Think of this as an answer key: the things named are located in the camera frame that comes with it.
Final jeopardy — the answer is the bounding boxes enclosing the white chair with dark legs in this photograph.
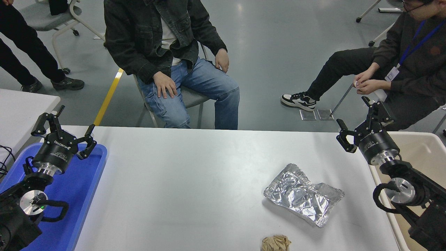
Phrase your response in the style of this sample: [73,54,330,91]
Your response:
[329,85,446,137]

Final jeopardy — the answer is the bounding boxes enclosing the grey office chair with casters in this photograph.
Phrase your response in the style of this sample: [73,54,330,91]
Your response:
[19,0,110,75]

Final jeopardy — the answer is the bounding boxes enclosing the blue plastic tray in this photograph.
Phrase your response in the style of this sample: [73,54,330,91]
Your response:
[0,143,108,251]

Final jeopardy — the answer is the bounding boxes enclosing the person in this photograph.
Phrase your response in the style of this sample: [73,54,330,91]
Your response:
[280,0,446,132]
[104,0,240,130]
[0,0,85,93]

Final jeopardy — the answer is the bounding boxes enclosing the tan paper ball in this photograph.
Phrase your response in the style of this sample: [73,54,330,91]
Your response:
[261,235,292,251]

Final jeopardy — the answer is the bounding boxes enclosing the black cable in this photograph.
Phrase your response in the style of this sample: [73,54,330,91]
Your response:
[0,145,16,180]

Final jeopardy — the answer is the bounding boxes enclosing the white chair base with casters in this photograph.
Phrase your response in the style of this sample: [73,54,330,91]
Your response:
[355,0,408,47]

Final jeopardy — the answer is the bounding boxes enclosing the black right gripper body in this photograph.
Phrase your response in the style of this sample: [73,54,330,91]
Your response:
[355,129,399,160]

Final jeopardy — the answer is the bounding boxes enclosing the silver foil tray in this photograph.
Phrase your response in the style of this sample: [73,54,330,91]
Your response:
[263,163,345,228]

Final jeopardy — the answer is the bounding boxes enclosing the person's left hand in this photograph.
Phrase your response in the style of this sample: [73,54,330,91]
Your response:
[355,79,380,94]
[215,48,230,74]

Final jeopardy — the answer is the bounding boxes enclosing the blue lanyard with badge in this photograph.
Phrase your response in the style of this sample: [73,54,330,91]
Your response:
[384,19,446,82]

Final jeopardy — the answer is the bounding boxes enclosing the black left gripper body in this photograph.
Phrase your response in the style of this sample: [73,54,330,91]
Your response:
[34,137,78,171]

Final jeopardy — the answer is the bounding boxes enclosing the white side table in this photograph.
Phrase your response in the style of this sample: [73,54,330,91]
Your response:
[0,89,61,166]

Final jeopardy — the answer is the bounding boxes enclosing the large pale plastic bin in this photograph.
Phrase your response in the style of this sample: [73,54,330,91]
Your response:
[369,131,446,251]

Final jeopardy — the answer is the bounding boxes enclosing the grey chair with metal legs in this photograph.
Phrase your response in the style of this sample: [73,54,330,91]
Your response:
[133,42,210,129]

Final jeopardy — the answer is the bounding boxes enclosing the person's right hand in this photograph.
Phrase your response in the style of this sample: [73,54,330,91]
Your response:
[153,71,178,99]
[353,68,375,88]

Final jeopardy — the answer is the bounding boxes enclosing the black bag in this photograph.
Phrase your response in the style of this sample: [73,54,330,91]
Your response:
[48,0,69,16]

